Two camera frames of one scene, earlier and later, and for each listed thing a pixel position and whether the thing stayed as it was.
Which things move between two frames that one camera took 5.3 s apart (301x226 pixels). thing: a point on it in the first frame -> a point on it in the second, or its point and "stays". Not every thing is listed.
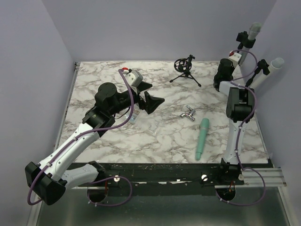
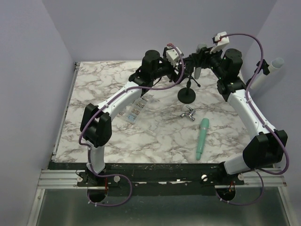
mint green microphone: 204,127 stays
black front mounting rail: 173,179 stays
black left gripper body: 136,98 -> 166,68
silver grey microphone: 254,31 -> 197,71
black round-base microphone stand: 242,38 -> 187,95
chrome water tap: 189,114 stays
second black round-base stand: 262,64 stays
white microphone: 276,65 stays
